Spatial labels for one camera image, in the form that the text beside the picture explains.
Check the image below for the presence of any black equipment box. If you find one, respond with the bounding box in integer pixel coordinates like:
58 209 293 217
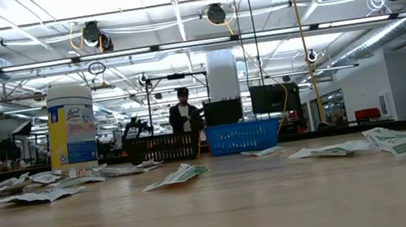
202 96 246 128

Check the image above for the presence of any person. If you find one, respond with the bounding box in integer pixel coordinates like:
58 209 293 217
164 84 207 136

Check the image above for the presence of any white building column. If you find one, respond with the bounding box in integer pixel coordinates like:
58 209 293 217
203 47 242 104

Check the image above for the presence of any blue slotted plastic basket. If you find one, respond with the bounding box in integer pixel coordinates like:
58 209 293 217
203 115 285 159

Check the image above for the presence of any black slotted plastic basket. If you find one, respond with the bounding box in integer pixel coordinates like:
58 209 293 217
124 128 204 169

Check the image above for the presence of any small black ceiling reel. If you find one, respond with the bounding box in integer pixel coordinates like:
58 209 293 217
136 71 151 88
304 47 319 65

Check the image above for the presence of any white paper packet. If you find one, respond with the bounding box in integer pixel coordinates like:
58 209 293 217
239 143 286 160
48 172 106 191
92 161 145 181
29 169 65 188
0 184 88 210
0 171 35 195
135 158 165 169

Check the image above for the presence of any glass door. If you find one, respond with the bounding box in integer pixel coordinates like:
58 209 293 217
306 87 348 132

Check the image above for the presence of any Lysol wipes canister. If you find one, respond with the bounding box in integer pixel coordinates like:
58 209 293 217
39 80 103 174

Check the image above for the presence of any white red printed packet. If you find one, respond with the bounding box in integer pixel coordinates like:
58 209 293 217
67 166 96 180

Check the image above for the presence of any red storage bin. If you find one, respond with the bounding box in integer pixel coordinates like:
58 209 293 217
353 106 382 122

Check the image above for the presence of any black background rig frame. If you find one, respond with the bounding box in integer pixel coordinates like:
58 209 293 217
143 69 215 137

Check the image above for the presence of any yellow hanging cable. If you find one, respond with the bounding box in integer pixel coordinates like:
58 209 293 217
288 0 328 128

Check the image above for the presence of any framed wall picture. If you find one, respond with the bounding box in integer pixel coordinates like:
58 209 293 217
377 93 389 117

